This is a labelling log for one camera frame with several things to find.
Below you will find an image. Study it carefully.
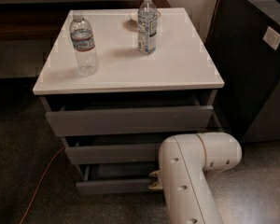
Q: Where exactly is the grey bottom drawer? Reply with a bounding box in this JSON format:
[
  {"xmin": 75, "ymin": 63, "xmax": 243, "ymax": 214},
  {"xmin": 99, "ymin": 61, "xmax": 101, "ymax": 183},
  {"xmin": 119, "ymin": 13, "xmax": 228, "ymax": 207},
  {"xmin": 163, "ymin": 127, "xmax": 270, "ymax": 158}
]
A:
[{"xmin": 76, "ymin": 161, "xmax": 159, "ymax": 195}]

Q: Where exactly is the grey drawer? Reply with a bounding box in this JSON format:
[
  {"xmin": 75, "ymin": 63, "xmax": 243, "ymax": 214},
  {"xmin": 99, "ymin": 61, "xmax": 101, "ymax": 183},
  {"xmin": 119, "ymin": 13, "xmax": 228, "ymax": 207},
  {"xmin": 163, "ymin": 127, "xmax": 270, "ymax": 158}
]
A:
[
  {"xmin": 76, "ymin": 161, "xmax": 159, "ymax": 195},
  {"xmin": 42, "ymin": 91, "xmax": 213, "ymax": 136},
  {"xmin": 63, "ymin": 133, "xmax": 165, "ymax": 164}
]

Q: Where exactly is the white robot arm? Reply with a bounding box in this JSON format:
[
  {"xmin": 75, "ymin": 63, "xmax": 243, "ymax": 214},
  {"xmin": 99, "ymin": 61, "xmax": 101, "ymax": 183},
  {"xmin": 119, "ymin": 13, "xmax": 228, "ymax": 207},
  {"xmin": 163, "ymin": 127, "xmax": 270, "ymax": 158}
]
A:
[{"xmin": 150, "ymin": 133, "xmax": 242, "ymax": 224}]

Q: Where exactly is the grey top drawer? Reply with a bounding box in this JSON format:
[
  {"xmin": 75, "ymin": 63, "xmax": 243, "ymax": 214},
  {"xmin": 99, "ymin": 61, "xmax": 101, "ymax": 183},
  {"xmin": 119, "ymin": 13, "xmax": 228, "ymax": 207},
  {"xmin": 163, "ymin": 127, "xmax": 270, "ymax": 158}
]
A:
[{"xmin": 42, "ymin": 91, "xmax": 213, "ymax": 136}]

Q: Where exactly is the grey middle drawer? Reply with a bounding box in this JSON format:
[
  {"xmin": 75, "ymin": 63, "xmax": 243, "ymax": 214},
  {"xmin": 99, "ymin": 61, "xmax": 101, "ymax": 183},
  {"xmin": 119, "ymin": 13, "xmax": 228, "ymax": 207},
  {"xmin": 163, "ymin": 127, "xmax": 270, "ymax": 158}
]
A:
[{"xmin": 63, "ymin": 133, "xmax": 165, "ymax": 164}]

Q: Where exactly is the white-top grey drawer cabinet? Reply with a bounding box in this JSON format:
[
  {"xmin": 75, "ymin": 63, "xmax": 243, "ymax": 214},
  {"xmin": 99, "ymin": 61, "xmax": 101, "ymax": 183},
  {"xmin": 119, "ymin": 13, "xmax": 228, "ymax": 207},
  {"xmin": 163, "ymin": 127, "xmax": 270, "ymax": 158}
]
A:
[{"xmin": 32, "ymin": 7, "xmax": 225, "ymax": 195}]

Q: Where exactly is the clear bottle red-blue label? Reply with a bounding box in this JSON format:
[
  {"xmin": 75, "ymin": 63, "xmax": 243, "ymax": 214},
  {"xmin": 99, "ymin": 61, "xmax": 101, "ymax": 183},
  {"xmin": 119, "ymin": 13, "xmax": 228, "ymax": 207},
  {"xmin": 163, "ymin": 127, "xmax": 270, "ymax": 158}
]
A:
[{"xmin": 69, "ymin": 12, "xmax": 98, "ymax": 76}]

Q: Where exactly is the clear bottle white cap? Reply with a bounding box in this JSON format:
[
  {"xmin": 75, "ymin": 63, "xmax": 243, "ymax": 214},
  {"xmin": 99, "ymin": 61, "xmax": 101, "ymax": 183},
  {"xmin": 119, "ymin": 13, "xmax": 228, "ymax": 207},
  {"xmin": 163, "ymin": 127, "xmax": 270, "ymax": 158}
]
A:
[{"xmin": 137, "ymin": 0, "xmax": 158, "ymax": 54}]

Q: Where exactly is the dark counter cabinet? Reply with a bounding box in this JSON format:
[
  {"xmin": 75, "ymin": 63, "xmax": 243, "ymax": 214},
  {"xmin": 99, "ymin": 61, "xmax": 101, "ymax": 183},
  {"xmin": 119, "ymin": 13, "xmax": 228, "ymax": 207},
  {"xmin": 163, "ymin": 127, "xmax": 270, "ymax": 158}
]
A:
[{"xmin": 205, "ymin": 0, "xmax": 280, "ymax": 142}]

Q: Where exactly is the dark wooden bench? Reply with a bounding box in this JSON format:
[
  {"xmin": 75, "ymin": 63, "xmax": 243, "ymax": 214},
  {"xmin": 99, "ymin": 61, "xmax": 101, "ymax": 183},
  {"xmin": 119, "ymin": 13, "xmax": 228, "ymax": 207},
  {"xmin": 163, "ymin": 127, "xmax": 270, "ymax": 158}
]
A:
[{"xmin": 0, "ymin": 0, "xmax": 172, "ymax": 43}]

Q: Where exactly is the white wall outlet plate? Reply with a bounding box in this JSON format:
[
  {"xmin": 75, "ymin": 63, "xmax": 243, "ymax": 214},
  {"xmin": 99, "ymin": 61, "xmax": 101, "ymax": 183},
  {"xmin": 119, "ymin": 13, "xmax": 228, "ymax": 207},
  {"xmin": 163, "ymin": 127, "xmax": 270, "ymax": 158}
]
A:
[{"xmin": 263, "ymin": 27, "xmax": 280, "ymax": 50}]

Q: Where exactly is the orange power cable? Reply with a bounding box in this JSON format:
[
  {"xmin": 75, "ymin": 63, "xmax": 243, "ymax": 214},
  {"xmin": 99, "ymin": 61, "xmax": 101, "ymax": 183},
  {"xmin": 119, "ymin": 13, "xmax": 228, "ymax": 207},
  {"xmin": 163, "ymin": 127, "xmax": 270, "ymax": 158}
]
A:
[{"xmin": 19, "ymin": 0, "xmax": 232, "ymax": 224}]

